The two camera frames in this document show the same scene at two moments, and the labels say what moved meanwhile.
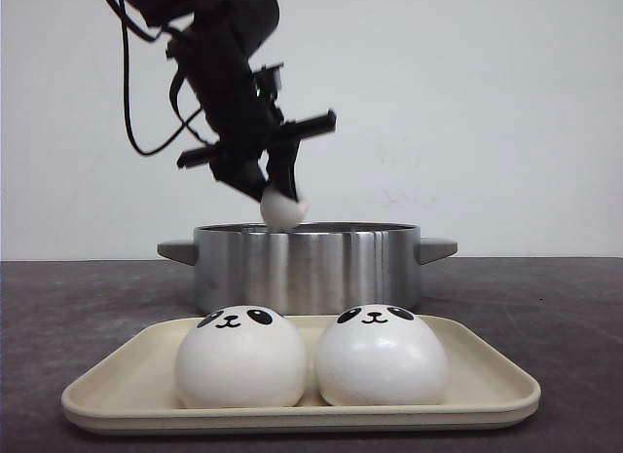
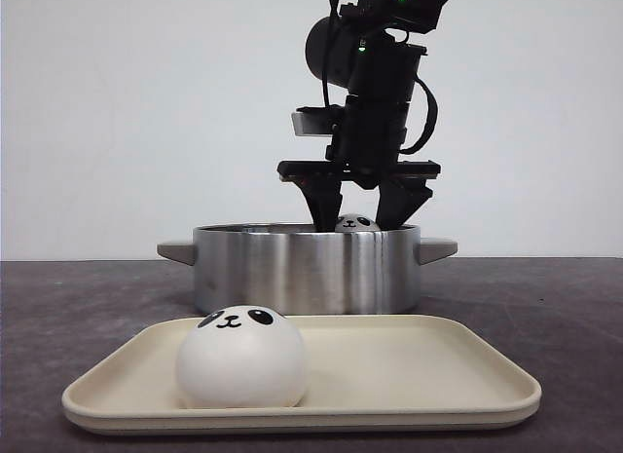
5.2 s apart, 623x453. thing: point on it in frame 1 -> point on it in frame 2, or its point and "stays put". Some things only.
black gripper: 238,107 -> 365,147
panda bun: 240,357 stays put
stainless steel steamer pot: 314,268 stays put
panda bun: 381,356 -> 355,222
